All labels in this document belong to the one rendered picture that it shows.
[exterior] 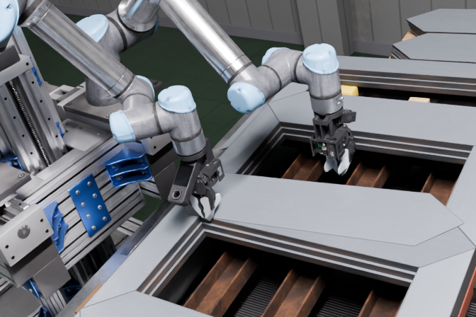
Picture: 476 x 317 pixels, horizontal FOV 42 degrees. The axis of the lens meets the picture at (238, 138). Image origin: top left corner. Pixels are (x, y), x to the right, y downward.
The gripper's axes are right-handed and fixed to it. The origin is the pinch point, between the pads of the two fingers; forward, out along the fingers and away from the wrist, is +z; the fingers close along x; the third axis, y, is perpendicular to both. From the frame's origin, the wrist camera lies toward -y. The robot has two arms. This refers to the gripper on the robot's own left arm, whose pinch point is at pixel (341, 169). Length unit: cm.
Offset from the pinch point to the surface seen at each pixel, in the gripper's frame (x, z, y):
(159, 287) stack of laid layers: -27, 5, 47
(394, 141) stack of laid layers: 7.3, 2.6, -18.2
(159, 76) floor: -223, 88, -173
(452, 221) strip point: 30.7, 0.6, 10.5
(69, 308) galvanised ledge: -60, 20, 52
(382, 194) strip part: 12.9, 0.8, 5.8
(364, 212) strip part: 11.2, 0.8, 13.2
